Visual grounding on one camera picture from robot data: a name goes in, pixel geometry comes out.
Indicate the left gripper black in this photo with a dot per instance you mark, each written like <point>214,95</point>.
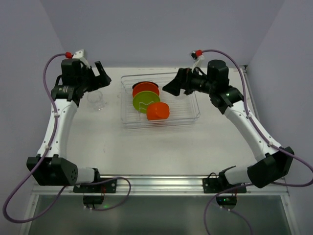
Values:
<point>92,77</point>

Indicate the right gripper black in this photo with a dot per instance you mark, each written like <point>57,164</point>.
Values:
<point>185,81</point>

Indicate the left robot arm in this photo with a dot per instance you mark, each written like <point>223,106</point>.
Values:
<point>50,167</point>

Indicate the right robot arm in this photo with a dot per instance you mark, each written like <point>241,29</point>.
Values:
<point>271,161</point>

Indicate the clear plastic rack tray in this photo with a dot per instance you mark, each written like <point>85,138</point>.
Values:
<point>183,109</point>

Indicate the orange plate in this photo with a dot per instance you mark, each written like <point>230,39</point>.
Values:
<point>145,87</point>

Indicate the black plate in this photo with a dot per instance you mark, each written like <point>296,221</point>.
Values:
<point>148,82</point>

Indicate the green plate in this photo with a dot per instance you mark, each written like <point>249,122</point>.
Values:
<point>142,100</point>

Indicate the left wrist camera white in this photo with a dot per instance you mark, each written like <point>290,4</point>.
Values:
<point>82,56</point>

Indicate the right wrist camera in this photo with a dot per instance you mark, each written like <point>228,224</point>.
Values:
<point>197,57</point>

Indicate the white wire dish rack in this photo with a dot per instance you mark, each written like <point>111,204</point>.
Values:
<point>145,104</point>

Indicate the aluminium frame rail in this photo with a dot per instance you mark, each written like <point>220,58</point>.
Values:
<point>144,185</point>

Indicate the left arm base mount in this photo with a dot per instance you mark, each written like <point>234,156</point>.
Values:
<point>94,193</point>

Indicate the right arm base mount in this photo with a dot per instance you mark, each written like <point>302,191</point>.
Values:
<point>215,183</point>

